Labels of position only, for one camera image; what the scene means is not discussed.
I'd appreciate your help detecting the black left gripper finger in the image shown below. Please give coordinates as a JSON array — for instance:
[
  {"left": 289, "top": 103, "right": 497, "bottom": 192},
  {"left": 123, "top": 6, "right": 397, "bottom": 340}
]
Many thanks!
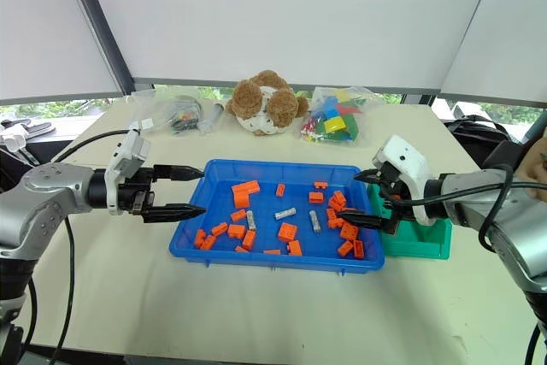
[
  {"left": 153, "top": 163, "right": 206, "bottom": 183},
  {"left": 143, "top": 203, "right": 208, "bottom": 225}
]

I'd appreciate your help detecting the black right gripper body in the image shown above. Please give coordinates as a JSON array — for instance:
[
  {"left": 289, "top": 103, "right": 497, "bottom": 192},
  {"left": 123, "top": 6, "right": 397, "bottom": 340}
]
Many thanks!
[{"left": 375, "top": 163, "right": 413, "bottom": 236}]

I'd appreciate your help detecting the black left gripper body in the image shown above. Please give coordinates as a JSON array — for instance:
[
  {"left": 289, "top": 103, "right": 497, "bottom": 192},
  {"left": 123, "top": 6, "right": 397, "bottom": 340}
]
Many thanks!
[{"left": 117, "top": 165, "right": 157, "bottom": 217}]

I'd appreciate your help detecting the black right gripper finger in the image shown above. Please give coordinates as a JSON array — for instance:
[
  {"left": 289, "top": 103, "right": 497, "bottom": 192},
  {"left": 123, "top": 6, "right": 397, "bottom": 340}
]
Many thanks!
[
  {"left": 353, "top": 168, "right": 386, "bottom": 186},
  {"left": 334, "top": 209, "right": 391, "bottom": 233}
]

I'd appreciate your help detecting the green plastic tray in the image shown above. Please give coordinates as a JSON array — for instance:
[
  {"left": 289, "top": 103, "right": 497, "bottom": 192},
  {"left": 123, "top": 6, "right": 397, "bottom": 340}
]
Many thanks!
[{"left": 367, "top": 183, "right": 453, "bottom": 261}]

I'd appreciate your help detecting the clear bag of colourful blocks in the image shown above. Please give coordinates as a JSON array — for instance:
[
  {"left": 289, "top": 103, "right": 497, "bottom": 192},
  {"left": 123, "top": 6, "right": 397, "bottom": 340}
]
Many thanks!
[{"left": 298, "top": 85, "right": 379, "bottom": 146}]

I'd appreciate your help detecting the clear bag of small parts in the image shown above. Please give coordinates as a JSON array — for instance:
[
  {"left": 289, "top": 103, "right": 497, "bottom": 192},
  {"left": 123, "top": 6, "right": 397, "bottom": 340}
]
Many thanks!
[{"left": 131, "top": 90, "right": 207, "bottom": 138}]

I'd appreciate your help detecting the grey tube in clear bag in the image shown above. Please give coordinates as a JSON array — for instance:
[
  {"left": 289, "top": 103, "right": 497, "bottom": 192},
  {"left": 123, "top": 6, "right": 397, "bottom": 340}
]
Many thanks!
[{"left": 197, "top": 101, "right": 228, "bottom": 133}]

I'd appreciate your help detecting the large L-shaped orange block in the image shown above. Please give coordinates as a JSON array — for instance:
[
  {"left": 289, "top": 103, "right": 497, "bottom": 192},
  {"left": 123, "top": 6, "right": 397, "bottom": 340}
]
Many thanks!
[{"left": 231, "top": 180, "right": 262, "bottom": 209}]

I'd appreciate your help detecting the black backpack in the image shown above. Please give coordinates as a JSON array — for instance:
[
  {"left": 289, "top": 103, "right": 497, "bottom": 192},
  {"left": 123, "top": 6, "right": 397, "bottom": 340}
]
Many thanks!
[{"left": 443, "top": 115, "right": 529, "bottom": 170}]

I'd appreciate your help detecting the blue plastic tray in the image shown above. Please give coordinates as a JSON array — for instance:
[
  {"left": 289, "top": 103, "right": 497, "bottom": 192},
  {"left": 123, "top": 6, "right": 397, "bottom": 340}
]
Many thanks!
[{"left": 168, "top": 158, "right": 386, "bottom": 274}]

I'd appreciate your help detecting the grey flat tool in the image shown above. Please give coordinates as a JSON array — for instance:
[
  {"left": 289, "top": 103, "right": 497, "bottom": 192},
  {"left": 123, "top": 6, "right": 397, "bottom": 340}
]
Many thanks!
[{"left": 24, "top": 121, "right": 56, "bottom": 136}]

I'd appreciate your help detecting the brown and white plush toy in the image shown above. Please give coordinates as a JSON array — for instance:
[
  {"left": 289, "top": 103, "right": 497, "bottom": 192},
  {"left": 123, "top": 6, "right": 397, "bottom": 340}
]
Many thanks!
[{"left": 224, "top": 69, "right": 310, "bottom": 137}]

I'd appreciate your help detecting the white clamp tool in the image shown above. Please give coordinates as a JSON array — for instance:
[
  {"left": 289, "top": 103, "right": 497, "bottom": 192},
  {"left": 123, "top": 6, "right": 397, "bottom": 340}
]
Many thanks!
[{"left": 0, "top": 130, "right": 27, "bottom": 153}]

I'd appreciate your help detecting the tan rounded object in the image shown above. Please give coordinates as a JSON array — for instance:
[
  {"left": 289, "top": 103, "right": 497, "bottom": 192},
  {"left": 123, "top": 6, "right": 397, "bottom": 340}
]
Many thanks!
[{"left": 512, "top": 133, "right": 547, "bottom": 203}]

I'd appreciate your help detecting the white roller blind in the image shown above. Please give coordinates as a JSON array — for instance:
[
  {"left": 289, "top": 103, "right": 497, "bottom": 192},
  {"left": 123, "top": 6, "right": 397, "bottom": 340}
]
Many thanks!
[
  {"left": 0, "top": 0, "right": 124, "bottom": 102},
  {"left": 79, "top": 0, "right": 500, "bottom": 86},
  {"left": 439, "top": 0, "right": 547, "bottom": 104}
]

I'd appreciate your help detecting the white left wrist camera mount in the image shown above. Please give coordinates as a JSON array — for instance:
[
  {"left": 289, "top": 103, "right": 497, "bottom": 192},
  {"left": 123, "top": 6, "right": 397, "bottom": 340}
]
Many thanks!
[{"left": 104, "top": 128, "right": 151, "bottom": 216}]

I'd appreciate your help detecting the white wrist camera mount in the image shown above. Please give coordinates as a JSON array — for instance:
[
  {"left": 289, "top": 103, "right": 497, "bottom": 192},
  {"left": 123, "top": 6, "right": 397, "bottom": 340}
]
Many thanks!
[
  {"left": 371, "top": 134, "right": 439, "bottom": 227},
  {"left": 104, "top": 128, "right": 151, "bottom": 216}
]

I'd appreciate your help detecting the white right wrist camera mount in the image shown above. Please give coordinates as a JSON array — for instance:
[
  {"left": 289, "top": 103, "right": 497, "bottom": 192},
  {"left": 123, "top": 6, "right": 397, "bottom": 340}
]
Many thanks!
[{"left": 371, "top": 134, "right": 439, "bottom": 227}]

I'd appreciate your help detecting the grey window frame bar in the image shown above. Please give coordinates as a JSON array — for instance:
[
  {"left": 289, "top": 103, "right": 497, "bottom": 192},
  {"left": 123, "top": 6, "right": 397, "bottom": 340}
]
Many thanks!
[{"left": 131, "top": 77, "right": 442, "bottom": 97}]

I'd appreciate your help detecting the dark window frame post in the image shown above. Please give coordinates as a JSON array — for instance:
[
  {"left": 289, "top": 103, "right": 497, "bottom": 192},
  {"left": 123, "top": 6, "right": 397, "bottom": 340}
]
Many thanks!
[{"left": 61, "top": 0, "right": 135, "bottom": 97}]

